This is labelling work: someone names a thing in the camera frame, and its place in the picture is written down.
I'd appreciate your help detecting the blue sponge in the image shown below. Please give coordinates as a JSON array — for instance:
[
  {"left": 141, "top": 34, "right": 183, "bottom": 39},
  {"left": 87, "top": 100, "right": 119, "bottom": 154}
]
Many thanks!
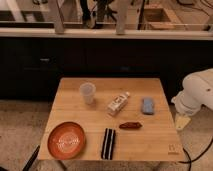
[{"left": 142, "top": 97, "right": 154, "bottom": 115}]

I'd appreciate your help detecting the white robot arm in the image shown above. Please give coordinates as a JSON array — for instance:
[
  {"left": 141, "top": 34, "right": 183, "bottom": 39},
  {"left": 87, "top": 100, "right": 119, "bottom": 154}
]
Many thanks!
[{"left": 171, "top": 68, "right": 213, "bottom": 130}]

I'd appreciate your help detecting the translucent plastic cup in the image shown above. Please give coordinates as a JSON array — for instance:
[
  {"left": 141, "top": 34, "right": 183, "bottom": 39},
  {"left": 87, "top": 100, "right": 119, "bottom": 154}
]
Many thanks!
[{"left": 79, "top": 82, "right": 96, "bottom": 104}]

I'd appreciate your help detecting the black cable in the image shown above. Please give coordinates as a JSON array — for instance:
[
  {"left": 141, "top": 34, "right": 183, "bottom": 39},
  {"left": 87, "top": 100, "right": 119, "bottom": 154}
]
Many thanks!
[{"left": 178, "top": 137, "right": 213, "bottom": 171}]

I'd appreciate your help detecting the black cabinet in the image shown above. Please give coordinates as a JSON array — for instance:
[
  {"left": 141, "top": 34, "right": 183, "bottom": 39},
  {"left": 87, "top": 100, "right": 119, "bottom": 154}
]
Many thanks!
[{"left": 0, "top": 37, "right": 213, "bottom": 100}]

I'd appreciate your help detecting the black white striped eraser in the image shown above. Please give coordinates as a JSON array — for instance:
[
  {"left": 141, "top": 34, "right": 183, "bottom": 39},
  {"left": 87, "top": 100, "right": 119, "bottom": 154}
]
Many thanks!
[{"left": 101, "top": 128, "right": 116, "bottom": 160}]

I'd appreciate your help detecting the orange ceramic bowl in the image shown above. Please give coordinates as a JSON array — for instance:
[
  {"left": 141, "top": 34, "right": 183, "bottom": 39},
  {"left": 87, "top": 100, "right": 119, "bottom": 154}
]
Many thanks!
[{"left": 47, "top": 122, "right": 86, "bottom": 160}]

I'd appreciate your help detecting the white small bottle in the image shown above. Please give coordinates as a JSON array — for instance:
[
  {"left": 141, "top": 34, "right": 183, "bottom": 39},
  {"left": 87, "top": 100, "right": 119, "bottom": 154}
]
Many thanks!
[{"left": 107, "top": 92, "right": 130, "bottom": 116}]

